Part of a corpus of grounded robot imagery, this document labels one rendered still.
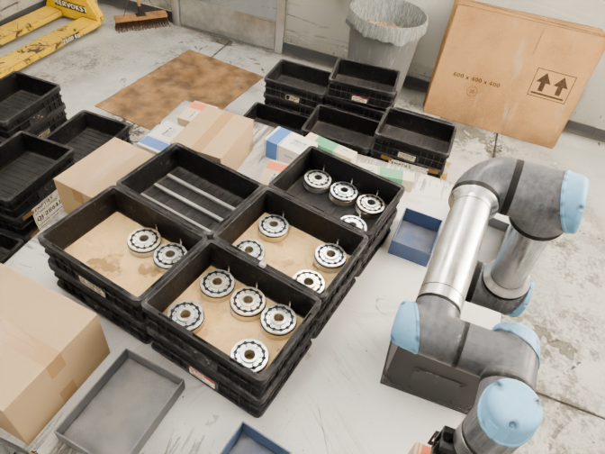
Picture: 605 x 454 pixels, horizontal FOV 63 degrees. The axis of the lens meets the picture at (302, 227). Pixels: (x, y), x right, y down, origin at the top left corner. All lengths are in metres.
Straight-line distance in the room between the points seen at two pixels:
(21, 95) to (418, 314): 2.67
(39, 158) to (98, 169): 0.77
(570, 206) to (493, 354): 0.37
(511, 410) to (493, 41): 3.44
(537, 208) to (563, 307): 2.01
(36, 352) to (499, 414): 1.08
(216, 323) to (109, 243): 0.46
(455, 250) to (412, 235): 1.07
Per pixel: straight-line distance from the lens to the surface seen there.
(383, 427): 1.50
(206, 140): 2.00
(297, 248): 1.63
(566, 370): 2.78
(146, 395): 1.50
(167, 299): 1.46
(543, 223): 1.07
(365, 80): 3.29
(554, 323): 2.92
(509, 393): 0.74
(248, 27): 4.64
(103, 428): 1.49
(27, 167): 2.61
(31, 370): 1.38
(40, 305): 1.49
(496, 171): 1.03
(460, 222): 0.94
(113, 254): 1.64
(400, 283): 1.78
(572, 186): 1.05
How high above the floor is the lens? 2.04
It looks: 45 degrees down
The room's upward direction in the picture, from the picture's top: 8 degrees clockwise
